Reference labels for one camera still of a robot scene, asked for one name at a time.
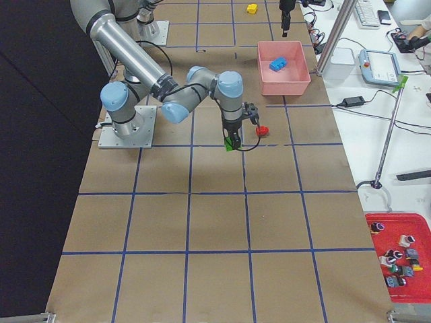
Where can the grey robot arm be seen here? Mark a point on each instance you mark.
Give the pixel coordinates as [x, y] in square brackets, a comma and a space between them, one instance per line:
[114, 24]
[144, 20]

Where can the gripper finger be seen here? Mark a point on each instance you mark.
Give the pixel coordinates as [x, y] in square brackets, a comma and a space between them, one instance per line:
[285, 23]
[236, 141]

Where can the white power box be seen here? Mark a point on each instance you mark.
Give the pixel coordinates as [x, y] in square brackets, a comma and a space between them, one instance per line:
[340, 65]

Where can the black power brick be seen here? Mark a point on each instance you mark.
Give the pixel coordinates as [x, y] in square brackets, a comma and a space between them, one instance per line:
[353, 101]

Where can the green toy block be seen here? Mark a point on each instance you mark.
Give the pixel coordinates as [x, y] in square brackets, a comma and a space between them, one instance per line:
[229, 144]

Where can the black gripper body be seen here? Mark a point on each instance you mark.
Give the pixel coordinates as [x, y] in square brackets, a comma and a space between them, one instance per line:
[285, 6]
[232, 128]

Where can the aluminium frame post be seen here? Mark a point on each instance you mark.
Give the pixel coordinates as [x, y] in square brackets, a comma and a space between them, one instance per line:
[347, 8]

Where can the red parts tray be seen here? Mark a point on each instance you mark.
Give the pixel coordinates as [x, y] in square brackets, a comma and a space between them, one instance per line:
[402, 244]

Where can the blue toy block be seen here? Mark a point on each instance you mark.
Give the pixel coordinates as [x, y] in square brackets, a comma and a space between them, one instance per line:
[278, 64]

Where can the teach pendant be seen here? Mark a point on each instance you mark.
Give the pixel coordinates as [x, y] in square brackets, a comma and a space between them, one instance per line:
[379, 68]

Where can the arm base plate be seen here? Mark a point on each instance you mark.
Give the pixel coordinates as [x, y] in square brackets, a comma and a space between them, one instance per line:
[155, 32]
[137, 133]

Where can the white keyboard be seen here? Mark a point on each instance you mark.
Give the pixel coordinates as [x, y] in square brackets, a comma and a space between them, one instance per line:
[365, 15]

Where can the pink plastic box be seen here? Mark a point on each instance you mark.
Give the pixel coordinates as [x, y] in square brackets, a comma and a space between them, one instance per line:
[293, 80]

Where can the person hand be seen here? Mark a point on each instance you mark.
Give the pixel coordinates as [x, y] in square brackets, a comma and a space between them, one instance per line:
[417, 32]

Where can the red toy block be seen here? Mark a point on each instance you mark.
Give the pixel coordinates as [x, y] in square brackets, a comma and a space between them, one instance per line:
[262, 131]

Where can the metal rod stand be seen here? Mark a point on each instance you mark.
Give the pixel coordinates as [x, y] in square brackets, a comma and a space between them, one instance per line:
[399, 90]

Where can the black smartphone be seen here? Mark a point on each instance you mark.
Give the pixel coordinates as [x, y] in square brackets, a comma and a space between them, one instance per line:
[384, 17]

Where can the yellow toy block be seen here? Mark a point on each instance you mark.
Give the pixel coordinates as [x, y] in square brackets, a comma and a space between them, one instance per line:
[252, 8]

